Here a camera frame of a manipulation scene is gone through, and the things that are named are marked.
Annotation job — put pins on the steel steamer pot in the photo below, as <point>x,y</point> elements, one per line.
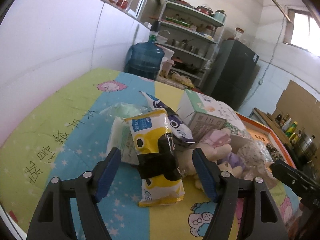
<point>306,146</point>

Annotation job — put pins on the orange cardboard tray box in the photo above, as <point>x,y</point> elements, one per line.
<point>258,131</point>

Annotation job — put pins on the metal kitchen shelf rack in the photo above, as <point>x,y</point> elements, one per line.
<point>193,34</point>

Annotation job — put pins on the condiment bottles group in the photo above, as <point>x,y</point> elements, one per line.
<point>289,127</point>

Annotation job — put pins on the clear bag pink contents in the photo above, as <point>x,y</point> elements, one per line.
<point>257,161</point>

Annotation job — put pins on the green item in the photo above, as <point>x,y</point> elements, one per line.
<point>123,110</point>

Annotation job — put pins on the floral tissue pack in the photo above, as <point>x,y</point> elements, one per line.
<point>233,121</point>

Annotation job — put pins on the plush bunny purple dress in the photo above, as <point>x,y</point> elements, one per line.
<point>226,161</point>

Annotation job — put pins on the wooden cutting board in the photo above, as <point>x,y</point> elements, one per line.
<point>266,119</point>

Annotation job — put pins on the yellow white tissue pack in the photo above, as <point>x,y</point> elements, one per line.
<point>153,141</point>

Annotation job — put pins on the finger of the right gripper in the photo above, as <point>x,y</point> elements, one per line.
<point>303,186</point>

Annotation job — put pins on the plush bunny pink hat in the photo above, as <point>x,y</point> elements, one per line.
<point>215,145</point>

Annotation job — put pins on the glass jar on fridge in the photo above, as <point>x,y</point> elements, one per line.
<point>238,33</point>

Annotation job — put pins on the cardboard wall sheets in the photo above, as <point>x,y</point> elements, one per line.
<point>301,106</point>

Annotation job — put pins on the blue water jug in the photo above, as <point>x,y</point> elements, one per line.
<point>144,59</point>

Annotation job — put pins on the green white mask box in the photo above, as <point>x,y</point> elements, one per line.
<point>200,113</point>

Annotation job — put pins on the dark grey refrigerator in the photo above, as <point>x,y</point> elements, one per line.
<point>231,72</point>

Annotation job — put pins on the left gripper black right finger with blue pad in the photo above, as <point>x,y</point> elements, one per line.
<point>260,219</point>

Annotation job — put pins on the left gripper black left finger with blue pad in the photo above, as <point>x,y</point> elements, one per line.
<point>53,219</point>

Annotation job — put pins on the colourful cartoon bed sheet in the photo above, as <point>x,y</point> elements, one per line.
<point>66,136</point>

